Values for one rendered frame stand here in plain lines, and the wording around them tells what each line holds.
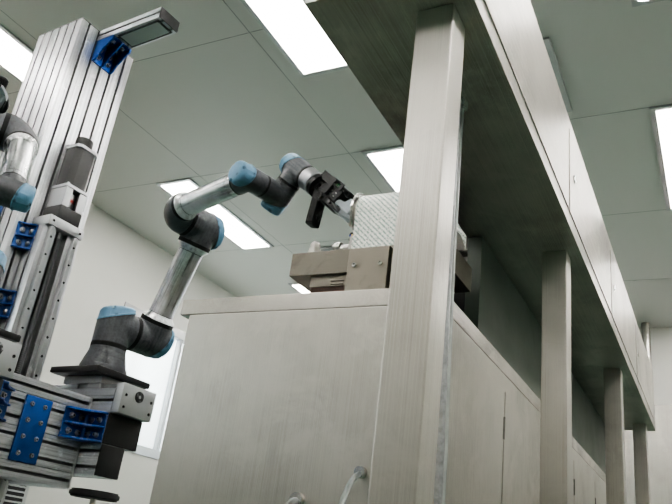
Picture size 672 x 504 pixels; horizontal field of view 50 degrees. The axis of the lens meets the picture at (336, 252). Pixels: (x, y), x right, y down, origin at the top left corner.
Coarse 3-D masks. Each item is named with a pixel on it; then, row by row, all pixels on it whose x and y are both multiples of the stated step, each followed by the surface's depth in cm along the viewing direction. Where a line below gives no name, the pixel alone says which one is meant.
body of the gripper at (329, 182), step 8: (320, 176) 217; (328, 176) 216; (312, 184) 216; (320, 184) 219; (328, 184) 213; (336, 184) 214; (344, 184) 210; (312, 192) 218; (320, 192) 215; (328, 192) 213; (336, 192) 211; (344, 192) 212; (320, 200) 211; (336, 200) 211; (344, 200) 214; (328, 208) 215
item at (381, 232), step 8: (360, 224) 195; (368, 224) 194; (376, 224) 193; (384, 224) 192; (392, 224) 191; (360, 232) 194; (368, 232) 193; (376, 232) 192; (384, 232) 191; (392, 232) 190; (352, 240) 194; (360, 240) 193; (368, 240) 192; (376, 240) 191; (384, 240) 190; (392, 240) 188; (352, 248) 193
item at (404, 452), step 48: (432, 48) 107; (432, 96) 103; (432, 144) 99; (432, 192) 96; (432, 240) 93; (432, 288) 90; (384, 336) 90; (432, 336) 89; (384, 384) 88; (432, 384) 88; (384, 432) 85; (432, 432) 86; (384, 480) 83; (432, 480) 85; (624, 480) 249
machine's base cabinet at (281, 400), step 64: (192, 320) 173; (256, 320) 165; (320, 320) 157; (384, 320) 150; (192, 384) 166; (256, 384) 158; (320, 384) 151; (512, 384) 194; (192, 448) 158; (256, 448) 151; (320, 448) 145; (448, 448) 144; (512, 448) 188
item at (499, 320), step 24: (480, 240) 179; (480, 264) 176; (480, 288) 174; (504, 288) 195; (480, 312) 173; (504, 312) 193; (528, 312) 218; (504, 336) 191; (528, 336) 216; (528, 360) 214; (528, 384) 211; (576, 384) 284; (576, 408) 280; (576, 432) 276; (600, 432) 331; (600, 456) 326
